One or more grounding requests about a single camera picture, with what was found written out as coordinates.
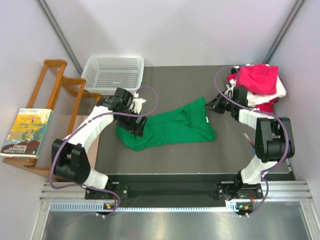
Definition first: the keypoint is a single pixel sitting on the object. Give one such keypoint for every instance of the white folded shirt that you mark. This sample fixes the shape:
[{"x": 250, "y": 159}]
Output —
[{"x": 257, "y": 99}]

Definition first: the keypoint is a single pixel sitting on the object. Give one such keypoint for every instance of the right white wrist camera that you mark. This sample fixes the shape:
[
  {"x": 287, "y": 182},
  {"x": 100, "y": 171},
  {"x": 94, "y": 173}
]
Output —
[{"x": 230, "y": 88}]

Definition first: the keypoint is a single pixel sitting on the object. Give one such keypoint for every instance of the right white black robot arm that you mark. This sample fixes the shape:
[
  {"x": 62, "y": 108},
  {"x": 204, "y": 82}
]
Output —
[{"x": 273, "y": 142}]

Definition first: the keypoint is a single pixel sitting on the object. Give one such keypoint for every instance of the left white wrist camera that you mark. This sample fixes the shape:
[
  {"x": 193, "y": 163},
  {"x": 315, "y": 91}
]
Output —
[{"x": 137, "y": 103}]

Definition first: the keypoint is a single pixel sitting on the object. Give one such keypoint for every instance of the paperback book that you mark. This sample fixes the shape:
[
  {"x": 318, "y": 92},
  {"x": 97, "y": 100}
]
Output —
[{"x": 27, "y": 133}]

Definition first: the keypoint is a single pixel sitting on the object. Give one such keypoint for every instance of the red bottom shirt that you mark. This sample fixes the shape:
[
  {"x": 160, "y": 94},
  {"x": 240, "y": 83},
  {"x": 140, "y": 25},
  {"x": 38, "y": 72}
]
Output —
[{"x": 266, "y": 106}]

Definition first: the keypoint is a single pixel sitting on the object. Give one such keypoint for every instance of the white plastic basket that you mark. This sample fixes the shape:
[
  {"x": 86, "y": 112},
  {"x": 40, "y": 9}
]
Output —
[{"x": 105, "y": 73}]

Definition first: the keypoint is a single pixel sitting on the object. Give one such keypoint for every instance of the green t shirt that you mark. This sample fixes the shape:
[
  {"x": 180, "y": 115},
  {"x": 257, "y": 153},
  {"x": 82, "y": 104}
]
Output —
[{"x": 187, "y": 124}]

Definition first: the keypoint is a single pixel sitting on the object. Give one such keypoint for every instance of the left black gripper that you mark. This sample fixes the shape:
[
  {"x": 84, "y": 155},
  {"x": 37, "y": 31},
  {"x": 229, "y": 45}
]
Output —
[{"x": 133, "y": 124}]

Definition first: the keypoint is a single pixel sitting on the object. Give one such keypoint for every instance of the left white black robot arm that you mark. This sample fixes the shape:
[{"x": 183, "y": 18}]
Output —
[{"x": 70, "y": 155}]

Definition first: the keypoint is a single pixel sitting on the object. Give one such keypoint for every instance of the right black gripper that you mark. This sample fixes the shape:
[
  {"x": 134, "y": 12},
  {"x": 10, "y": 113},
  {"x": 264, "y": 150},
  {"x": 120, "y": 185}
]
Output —
[{"x": 215, "y": 104}]

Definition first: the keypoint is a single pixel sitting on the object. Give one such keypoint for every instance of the grey slotted cable duct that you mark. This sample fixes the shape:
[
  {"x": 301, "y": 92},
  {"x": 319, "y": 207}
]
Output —
[{"x": 106, "y": 207}]

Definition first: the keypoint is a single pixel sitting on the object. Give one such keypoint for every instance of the red marker pen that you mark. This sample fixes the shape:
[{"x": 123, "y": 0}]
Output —
[{"x": 249, "y": 139}]

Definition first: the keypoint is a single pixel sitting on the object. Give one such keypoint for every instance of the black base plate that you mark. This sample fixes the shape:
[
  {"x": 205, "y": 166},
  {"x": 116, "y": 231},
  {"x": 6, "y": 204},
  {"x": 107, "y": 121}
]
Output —
[{"x": 179, "y": 190}]

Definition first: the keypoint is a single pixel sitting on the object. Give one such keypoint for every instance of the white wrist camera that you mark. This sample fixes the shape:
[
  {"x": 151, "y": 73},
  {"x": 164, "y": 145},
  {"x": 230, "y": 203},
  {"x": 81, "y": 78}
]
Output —
[
  {"x": 137, "y": 103},
  {"x": 230, "y": 88}
]

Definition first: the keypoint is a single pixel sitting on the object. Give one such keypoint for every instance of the pink red folded shirt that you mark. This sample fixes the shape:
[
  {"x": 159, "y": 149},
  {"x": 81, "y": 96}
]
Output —
[{"x": 260, "y": 79}]

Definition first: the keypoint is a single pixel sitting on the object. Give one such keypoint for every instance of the wooden rack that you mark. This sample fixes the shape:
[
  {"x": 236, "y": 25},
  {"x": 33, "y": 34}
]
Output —
[{"x": 63, "y": 95}]

